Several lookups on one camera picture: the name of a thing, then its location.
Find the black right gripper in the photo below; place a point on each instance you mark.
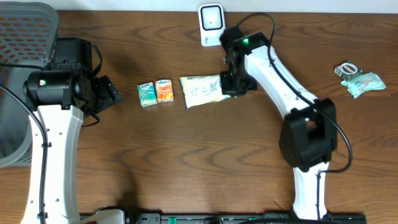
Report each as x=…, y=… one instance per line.
x=226, y=88

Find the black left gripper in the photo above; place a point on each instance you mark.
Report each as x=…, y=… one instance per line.
x=106, y=90

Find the cream snack bag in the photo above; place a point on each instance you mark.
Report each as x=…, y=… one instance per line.
x=199, y=90

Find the teal tissue box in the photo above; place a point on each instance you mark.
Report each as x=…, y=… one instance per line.
x=147, y=95

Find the orange small packet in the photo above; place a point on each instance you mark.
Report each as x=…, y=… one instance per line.
x=164, y=91

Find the mint green wipes pack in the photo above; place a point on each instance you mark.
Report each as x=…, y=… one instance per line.
x=363, y=83

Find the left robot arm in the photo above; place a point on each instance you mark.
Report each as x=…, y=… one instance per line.
x=60, y=96

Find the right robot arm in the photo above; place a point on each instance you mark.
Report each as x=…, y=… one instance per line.
x=308, y=136

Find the white barcode scanner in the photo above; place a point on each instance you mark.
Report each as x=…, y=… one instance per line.
x=212, y=24

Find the dark grey plastic basket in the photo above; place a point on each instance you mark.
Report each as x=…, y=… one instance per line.
x=28, y=33

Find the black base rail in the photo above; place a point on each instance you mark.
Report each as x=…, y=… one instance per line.
x=217, y=218

